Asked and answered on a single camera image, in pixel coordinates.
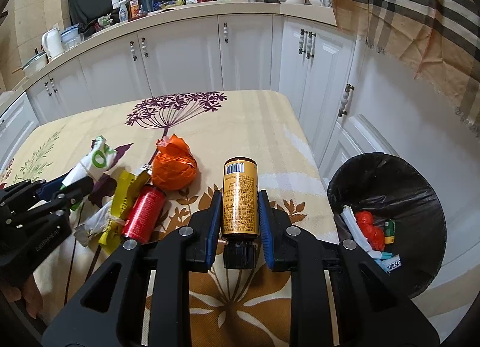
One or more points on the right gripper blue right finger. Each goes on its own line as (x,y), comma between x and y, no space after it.
(265,228)

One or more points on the floral beige tablecloth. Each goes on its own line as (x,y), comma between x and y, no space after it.
(188,219)

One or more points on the gold can black cap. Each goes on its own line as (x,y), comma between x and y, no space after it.
(240,221)

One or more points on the white paper wrapper trash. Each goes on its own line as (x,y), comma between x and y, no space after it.
(386,260)

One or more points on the green battery in bin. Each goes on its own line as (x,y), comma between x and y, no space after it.
(389,232)

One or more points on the plaid beige scarf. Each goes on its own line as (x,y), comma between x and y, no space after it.
(439,39)

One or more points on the red metal can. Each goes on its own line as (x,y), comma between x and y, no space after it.
(143,216)

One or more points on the red bag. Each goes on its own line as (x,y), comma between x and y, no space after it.
(373,234)

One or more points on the yellow snack wrapper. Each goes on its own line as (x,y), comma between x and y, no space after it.
(126,193)

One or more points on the white kitchen cabinets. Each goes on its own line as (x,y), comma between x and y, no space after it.
(348,99)

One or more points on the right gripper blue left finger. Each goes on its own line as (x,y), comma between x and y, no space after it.
(215,215)

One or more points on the person's left hand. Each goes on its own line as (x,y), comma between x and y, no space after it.
(29,292)

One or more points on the black lined trash bin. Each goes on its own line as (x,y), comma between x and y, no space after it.
(391,189)

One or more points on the orange plastic bag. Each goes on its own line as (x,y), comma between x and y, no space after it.
(174,166)

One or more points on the white electric kettle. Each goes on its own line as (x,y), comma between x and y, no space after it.
(52,44)

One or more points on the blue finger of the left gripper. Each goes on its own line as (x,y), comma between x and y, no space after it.
(70,195)
(48,189)

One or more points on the orange dish soap bottle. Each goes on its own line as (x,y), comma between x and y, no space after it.
(134,8)

